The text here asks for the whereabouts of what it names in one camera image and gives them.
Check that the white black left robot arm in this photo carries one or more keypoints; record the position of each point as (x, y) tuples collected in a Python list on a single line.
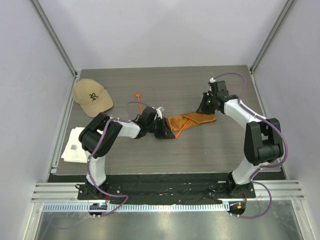
[(99, 135)]

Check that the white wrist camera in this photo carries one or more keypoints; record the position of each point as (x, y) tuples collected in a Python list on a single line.
[(160, 111), (212, 80)]

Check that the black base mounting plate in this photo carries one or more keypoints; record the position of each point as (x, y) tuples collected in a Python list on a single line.
[(165, 189)]

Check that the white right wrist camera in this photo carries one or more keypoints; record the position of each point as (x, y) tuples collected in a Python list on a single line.
[(212, 80)]

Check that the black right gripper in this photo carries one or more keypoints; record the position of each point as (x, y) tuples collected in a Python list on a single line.
[(203, 109)]

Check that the orange cloth napkin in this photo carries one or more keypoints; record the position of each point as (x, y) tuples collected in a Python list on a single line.
[(176, 122)]

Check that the orange plastic fork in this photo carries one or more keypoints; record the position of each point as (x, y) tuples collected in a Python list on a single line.
[(137, 94)]

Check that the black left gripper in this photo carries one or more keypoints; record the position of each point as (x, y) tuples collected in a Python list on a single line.
[(165, 132)]

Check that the white folded towel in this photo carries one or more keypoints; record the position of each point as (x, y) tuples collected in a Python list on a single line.
[(73, 152)]

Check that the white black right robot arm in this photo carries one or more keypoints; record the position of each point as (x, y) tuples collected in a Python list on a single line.
[(263, 142)]

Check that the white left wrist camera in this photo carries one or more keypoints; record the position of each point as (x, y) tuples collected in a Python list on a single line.
[(160, 111)]

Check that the beige baseball cap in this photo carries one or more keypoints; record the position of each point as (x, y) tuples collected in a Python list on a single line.
[(92, 97)]

